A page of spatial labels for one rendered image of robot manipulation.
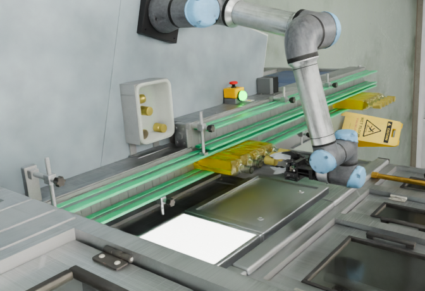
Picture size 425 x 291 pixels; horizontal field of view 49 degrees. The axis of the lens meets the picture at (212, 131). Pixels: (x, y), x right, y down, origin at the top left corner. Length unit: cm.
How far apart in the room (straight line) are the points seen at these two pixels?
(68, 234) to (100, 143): 90
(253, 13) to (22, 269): 119
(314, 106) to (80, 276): 93
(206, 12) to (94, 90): 47
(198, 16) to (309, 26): 41
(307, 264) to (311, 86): 53
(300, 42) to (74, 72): 73
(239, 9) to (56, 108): 71
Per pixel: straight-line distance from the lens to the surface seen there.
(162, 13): 174
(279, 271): 140
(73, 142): 162
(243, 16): 169
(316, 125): 144
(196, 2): 164
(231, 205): 172
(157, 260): 68
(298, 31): 143
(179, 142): 182
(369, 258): 149
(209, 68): 207
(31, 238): 81
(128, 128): 172
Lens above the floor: 207
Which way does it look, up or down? 39 degrees down
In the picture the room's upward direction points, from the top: 98 degrees clockwise
